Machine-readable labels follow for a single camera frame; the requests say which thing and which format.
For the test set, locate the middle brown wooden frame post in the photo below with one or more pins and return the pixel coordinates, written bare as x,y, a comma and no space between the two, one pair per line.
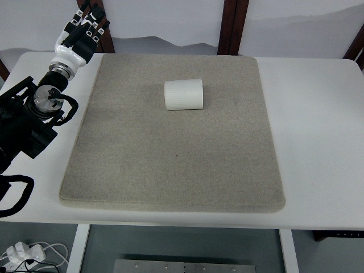
232,25

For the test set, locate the dark brown wooden stand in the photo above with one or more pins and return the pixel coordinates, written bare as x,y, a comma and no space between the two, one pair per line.
320,235

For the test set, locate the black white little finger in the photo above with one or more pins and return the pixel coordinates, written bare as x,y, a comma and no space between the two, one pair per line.
100,32

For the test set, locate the white table leg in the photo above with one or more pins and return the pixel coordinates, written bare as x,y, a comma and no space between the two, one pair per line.
78,248
288,251

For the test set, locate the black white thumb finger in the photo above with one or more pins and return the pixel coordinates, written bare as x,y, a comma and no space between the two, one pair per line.
66,31

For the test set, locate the white power strip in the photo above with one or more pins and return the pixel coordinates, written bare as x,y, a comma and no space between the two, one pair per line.
22,256

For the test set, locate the metal base plate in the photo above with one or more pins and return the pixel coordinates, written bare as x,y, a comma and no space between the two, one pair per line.
135,266

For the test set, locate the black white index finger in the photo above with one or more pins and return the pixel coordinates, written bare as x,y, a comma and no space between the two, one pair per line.
81,15

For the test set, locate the right brown wooden frame post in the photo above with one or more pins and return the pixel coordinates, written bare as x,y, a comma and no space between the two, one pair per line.
355,51

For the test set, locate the white cup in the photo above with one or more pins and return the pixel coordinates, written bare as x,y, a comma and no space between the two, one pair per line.
184,94

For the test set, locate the grey felt mat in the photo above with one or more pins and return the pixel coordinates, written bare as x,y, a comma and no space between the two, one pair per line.
132,153

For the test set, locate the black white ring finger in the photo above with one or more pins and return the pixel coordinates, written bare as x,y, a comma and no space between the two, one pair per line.
95,17

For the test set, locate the right white table leg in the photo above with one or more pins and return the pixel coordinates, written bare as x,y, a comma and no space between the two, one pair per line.
288,251

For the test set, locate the far left brown frame post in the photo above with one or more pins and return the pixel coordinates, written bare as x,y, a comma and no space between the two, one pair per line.
4,72

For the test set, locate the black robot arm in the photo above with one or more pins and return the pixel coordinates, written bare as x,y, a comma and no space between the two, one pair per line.
29,111

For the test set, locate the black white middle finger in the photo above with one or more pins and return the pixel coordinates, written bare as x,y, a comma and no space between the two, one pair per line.
94,8

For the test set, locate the left white table leg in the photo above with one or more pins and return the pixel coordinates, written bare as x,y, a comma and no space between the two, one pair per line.
78,248

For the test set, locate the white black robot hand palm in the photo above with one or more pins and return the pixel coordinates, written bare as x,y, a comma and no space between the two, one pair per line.
71,58

